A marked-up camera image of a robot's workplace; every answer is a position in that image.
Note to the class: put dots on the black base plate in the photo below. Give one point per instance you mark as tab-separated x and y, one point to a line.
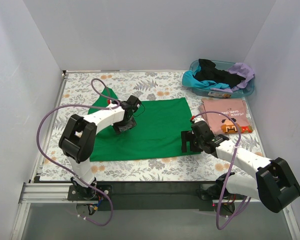
205	201

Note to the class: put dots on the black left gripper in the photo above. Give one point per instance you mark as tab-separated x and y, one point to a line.
125	126

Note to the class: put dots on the folded pink t shirt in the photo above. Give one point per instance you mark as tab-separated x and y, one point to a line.
226	116

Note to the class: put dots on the teal t shirt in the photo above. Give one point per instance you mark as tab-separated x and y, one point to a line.
188	80

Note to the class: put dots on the black t shirt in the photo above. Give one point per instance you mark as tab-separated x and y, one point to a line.
209	72

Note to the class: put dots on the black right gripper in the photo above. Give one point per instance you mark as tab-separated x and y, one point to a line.
188	141

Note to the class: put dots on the lavender t shirt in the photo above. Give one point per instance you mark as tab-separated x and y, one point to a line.
242	70

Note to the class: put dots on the green t shirt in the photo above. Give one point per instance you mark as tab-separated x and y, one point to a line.
157	133

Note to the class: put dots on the floral table cloth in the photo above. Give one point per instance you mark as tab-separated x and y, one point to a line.
80	90

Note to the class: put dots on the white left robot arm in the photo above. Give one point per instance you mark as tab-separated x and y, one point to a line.
78	138

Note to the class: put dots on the teal plastic laundry basket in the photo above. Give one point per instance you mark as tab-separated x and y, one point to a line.
244	92

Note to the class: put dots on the aluminium frame rail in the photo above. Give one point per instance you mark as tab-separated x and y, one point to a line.
59	192

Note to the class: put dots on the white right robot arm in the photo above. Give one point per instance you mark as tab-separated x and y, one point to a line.
270	181

